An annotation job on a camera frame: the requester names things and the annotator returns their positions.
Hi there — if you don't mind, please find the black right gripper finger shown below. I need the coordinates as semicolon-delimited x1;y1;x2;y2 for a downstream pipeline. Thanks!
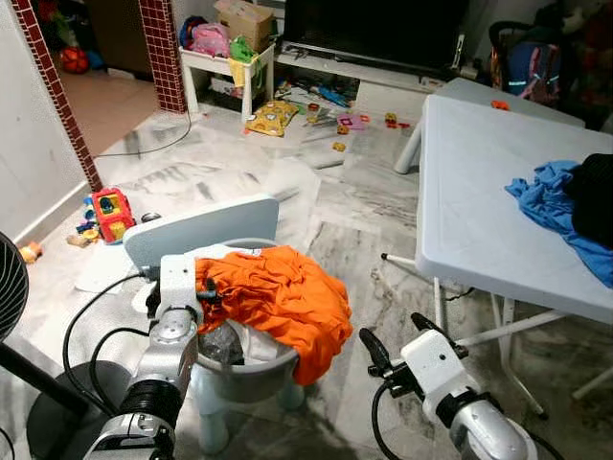
412;312;470;361
359;327;397;380

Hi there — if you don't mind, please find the orange shirt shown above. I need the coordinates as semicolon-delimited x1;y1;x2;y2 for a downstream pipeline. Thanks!
194;245;353;386

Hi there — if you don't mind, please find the pale blue plastic chair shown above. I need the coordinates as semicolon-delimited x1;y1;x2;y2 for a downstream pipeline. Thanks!
123;195;312;456

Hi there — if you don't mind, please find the grey plastic basin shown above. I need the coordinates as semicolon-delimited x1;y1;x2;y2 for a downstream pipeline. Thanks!
192;321;300;403

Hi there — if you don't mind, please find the red plastic toy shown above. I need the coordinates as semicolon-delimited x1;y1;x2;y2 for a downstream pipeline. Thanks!
91;187;138;243

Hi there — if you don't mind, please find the white folding table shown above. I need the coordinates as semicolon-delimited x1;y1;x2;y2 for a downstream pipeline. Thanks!
380;93;613;423

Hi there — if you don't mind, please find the blue shirt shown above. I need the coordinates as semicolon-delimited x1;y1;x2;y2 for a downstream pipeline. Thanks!
505;159;613;288

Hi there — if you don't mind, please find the yellow plastic toy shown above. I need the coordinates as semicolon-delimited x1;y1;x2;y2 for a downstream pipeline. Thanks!
244;99;300;137

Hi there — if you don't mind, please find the black standing fan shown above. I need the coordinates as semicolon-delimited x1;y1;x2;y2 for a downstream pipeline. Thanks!
0;230;130;460

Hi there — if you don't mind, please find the black garment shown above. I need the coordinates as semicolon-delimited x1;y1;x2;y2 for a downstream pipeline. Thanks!
565;153;613;248

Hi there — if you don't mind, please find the pink plastic toy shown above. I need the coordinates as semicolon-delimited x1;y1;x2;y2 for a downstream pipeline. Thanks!
335;112;370;132

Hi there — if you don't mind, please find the white small side table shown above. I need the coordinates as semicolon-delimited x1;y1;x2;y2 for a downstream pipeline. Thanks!
179;43;279;121

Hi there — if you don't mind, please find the white TV bench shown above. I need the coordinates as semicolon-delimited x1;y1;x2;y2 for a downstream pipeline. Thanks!
273;43;480;121

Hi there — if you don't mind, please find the pale grey plastic table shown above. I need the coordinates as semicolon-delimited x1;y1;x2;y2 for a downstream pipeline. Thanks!
397;77;587;175

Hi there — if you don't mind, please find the pink bag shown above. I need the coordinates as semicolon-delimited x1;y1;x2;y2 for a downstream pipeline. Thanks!
187;21;233;58

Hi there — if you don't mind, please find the orange ball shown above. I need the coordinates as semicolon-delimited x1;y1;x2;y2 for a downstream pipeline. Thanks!
60;46;90;75

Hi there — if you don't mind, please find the cardboard box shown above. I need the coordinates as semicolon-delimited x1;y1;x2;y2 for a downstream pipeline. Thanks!
213;0;279;51

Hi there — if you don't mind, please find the dark blue backpack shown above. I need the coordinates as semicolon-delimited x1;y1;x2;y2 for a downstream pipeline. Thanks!
490;21;566;104

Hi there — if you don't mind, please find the black television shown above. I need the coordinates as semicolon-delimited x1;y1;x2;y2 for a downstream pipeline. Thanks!
281;0;477;80

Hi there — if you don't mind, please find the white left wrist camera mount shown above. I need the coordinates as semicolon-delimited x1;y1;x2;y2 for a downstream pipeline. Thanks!
158;254;202;312

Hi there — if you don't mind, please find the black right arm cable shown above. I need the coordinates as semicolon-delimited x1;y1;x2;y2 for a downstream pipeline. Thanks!
370;383;422;460

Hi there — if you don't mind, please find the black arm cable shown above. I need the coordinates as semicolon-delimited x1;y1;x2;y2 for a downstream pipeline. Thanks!
89;328;151;389
370;383;422;460
61;271;154;415

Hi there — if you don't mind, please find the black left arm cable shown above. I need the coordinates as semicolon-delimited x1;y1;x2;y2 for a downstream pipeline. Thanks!
61;271;154;415
89;328;151;389

